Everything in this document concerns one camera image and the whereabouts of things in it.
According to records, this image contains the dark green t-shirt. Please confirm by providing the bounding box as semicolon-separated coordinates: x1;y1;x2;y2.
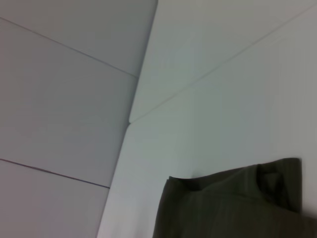
151;157;317;238

